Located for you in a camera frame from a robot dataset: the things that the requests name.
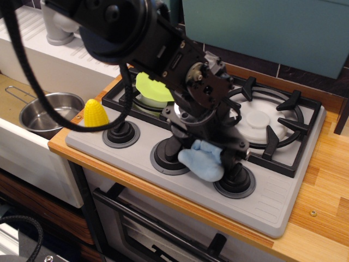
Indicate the black stove knob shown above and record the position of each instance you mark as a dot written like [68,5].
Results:
[237,183]
[158,161]
[122,136]

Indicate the lime green plastic plate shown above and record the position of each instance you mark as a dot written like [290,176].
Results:
[152,89]

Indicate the black left stove knob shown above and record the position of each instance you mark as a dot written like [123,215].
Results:
[122,136]

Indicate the grey toy stove top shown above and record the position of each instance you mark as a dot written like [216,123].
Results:
[266,210]

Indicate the white right burner disc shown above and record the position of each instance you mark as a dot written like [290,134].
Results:
[256,117]

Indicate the teal cabinet box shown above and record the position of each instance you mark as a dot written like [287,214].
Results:
[308,35]

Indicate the white left burner disc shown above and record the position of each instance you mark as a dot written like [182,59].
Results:
[149,106]

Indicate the black middle stove knob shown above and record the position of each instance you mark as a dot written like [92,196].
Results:
[158,161]

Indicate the black right burner grate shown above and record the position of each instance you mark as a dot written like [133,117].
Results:
[303,118]

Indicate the grey toy faucet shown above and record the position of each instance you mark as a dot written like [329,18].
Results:
[60,29]

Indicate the yellow toy corn cob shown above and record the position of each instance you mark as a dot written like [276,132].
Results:
[94,114]

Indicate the stainless steel pot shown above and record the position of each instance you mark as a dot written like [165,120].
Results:
[35,119]

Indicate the black right stove knob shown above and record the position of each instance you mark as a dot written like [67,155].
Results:
[237,183]

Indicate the toy oven door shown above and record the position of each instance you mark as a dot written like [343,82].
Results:
[147,230]

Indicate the white toy sink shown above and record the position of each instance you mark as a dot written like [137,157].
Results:
[66,68]

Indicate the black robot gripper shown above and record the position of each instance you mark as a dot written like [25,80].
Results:
[216,127]

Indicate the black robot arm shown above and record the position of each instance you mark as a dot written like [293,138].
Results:
[139,33]

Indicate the light blue stuffed hippo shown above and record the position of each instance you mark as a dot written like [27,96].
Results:
[203,159]

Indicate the white burner disc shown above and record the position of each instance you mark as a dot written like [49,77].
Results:
[256,117]
[149,106]

